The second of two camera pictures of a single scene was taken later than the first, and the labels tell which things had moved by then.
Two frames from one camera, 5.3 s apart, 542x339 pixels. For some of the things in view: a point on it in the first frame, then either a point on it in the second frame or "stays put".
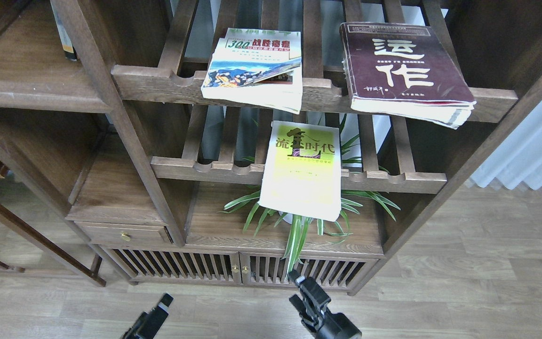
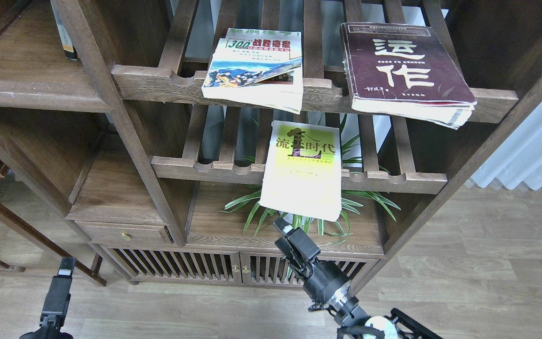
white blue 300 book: [261, 68] stays put
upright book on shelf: [69, 53] stays put
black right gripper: [324, 324] to [328, 285]
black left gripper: [148, 324] to [59, 296]
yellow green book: [301, 175] stays put
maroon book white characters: [403, 70] stays put
